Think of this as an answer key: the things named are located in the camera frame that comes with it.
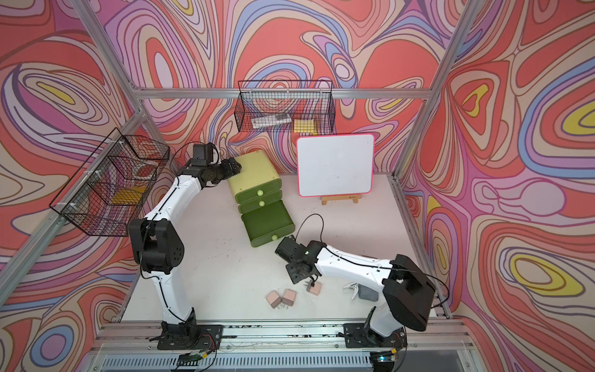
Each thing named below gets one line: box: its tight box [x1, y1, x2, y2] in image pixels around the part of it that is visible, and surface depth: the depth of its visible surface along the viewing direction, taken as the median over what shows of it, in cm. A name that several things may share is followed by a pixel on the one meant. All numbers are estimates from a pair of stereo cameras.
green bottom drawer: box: [240, 199, 296, 248], surface depth 98 cm
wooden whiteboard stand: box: [320, 194, 362, 206], surface depth 107 cm
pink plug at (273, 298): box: [265, 289, 282, 309], surface depth 82 cm
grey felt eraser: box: [357, 283, 379, 302], surface depth 82 cm
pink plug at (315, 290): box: [303, 279, 323, 297], surface depth 84 cm
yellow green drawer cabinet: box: [227, 149, 296, 234], surface depth 96 cm
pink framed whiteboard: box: [295, 133, 375, 198], surface depth 104 cm
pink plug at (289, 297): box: [281, 288, 297, 307], surface depth 82 cm
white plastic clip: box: [342, 282, 359, 300], surface depth 84 cm
